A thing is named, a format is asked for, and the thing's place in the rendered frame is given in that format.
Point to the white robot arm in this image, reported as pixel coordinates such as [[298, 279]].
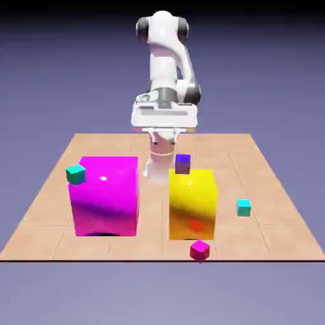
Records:
[[162, 63]]

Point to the large magenta box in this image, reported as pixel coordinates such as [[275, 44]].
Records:
[[106, 198]]

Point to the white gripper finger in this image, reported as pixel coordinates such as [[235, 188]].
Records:
[[173, 137], [153, 137]]

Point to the small cyan cube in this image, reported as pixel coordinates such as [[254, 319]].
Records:
[[243, 207]]

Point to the small blue cube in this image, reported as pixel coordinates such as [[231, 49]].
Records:
[[182, 163]]

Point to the large yellow box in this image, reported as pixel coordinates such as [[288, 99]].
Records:
[[193, 203]]

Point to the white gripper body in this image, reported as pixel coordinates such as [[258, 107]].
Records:
[[163, 118]]

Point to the small crimson cube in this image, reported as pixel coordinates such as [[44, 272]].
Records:
[[199, 250]]

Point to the small green cube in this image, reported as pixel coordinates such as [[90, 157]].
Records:
[[75, 174]]

